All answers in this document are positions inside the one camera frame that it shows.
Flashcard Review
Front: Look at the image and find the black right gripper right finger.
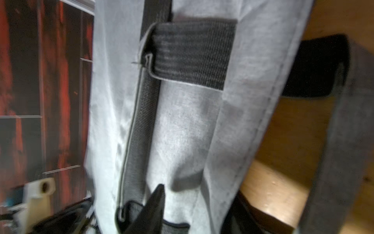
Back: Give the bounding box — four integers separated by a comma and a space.
221, 192, 263, 234

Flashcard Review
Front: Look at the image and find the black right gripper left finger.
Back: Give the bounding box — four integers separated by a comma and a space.
124, 184, 165, 234

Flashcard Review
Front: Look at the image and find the grey zippered laptop bag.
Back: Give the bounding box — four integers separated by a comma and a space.
85, 1, 374, 234

